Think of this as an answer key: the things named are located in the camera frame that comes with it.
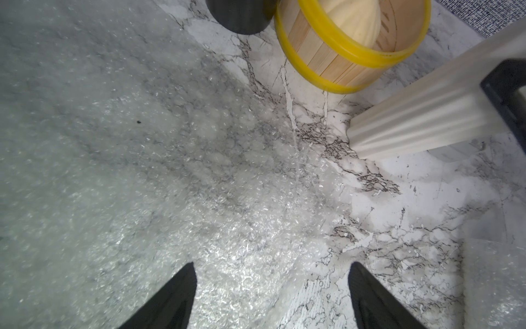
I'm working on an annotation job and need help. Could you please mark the steamed bun front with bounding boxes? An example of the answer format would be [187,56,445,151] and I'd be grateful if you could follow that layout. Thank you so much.
[319,0,382,48]

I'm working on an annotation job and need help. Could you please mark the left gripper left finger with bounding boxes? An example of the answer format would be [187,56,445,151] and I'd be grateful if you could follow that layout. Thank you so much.
[120,263,197,329]

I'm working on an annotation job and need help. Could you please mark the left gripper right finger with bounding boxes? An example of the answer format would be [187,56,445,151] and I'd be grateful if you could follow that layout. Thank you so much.
[348,262,425,329]

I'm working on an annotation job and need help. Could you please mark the yellow bamboo steamer basket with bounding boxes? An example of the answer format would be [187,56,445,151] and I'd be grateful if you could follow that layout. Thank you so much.
[275,1,431,94]

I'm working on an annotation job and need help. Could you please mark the black mug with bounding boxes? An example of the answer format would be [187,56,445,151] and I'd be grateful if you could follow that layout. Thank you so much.
[205,0,278,35]

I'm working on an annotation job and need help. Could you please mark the small white ribbed vase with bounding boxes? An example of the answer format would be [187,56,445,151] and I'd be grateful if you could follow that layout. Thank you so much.
[347,19,525,160]

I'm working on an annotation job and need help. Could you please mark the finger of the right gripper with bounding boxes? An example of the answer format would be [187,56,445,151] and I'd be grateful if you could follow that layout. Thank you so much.
[479,58,525,152]

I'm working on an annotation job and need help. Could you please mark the clear bubble wrap sheet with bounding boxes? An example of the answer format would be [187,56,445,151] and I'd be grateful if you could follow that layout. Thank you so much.
[462,239,525,328]
[1,1,353,328]

